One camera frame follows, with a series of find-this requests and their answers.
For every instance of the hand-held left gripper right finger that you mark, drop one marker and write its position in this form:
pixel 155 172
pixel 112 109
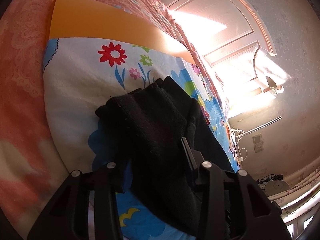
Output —
pixel 193 162

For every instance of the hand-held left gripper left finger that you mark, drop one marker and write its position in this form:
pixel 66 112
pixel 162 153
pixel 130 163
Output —
pixel 125 180

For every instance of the black pants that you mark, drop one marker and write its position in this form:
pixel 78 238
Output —
pixel 155 130

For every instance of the slim bar lamp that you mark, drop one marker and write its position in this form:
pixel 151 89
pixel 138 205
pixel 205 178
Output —
pixel 262 124

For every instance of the grey round desk lamp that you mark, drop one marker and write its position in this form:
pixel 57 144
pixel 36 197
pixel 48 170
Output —
pixel 277 186

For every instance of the cartoon printed blanket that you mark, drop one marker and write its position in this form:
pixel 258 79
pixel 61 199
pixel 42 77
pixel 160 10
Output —
pixel 82 85

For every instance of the printed curtain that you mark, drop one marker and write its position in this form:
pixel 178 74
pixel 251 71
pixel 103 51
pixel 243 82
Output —
pixel 302 182

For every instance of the window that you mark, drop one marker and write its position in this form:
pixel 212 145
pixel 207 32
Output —
pixel 300 226

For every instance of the pink floral bed sheet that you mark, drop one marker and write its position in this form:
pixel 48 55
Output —
pixel 22 80

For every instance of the white wooden headboard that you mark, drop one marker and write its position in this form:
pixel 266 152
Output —
pixel 225 17

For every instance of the orange board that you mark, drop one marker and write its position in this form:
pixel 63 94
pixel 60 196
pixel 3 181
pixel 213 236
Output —
pixel 100 22

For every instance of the wall socket panel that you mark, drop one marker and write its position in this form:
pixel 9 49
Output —
pixel 258 144

